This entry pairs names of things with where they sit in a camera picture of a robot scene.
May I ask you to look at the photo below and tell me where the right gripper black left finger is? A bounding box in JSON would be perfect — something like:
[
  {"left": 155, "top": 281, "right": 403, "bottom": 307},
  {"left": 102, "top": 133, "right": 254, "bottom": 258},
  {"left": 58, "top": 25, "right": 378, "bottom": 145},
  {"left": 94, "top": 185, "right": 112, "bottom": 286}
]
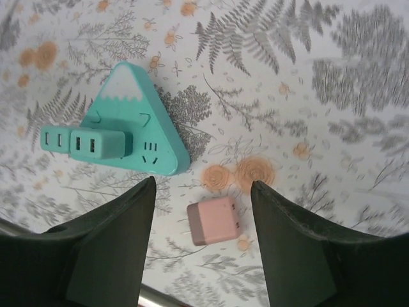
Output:
[{"left": 0, "top": 176, "right": 157, "bottom": 307}]

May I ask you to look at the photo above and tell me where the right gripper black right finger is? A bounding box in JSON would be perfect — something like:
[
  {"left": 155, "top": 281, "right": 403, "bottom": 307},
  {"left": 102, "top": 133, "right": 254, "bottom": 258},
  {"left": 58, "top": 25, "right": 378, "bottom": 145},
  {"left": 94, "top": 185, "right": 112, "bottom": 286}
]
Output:
[{"left": 250, "top": 180, "right": 409, "bottom": 307}]

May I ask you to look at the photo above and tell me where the teal dual USB charger plug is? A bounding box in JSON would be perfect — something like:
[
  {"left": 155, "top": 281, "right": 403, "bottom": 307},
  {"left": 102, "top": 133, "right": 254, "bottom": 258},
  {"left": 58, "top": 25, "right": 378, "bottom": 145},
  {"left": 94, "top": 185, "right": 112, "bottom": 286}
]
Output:
[
  {"left": 69, "top": 128, "right": 127, "bottom": 161},
  {"left": 40, "top": 125, "right": 75, "bottom": 154}
]

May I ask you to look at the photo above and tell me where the pink USB charger plug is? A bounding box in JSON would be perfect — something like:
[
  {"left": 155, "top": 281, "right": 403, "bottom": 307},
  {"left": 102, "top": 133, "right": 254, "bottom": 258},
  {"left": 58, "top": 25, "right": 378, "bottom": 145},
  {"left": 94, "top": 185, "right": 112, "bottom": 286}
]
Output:
[{"left": 181, "top": 196, "right": 243, "bottom": 246}]

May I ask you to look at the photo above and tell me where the floral printed tablecloth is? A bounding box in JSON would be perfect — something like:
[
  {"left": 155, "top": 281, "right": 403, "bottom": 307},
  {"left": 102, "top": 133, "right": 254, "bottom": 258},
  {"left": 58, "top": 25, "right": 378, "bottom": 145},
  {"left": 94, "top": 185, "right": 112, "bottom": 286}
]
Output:
[{"left": 0, "top": 0, "right": 409, "bottom": 307}]

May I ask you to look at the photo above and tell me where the teal triangular power strip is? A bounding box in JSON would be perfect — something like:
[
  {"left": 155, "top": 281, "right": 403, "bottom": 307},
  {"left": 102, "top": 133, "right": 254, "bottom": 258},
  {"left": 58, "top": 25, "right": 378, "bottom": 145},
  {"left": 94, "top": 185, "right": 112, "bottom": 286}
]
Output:
[{"left": 79, "top": 61, "right": 192, "bottom": 176}]

